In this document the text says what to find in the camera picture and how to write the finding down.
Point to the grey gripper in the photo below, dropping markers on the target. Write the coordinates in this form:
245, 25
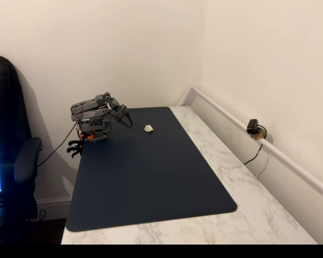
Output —
121, 115

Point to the white notched plastic part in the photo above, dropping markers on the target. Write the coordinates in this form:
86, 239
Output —
148, 129

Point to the dark blue desk mat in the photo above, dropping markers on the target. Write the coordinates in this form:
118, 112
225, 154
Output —
150, 182

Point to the black and orange table clamp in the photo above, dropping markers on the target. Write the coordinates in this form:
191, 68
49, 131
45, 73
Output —
74, 150

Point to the white baseboard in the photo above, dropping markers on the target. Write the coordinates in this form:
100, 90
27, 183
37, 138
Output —
53, 204

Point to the black office chair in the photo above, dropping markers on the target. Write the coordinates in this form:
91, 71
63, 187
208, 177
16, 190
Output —
8, 107

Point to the black webcam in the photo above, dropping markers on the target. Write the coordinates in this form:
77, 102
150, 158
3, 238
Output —
251, 125

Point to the tan webcam mount block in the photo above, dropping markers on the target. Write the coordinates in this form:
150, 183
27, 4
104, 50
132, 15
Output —
259, 135

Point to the white wall ledge rail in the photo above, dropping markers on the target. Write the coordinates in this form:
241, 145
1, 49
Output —
298, 168

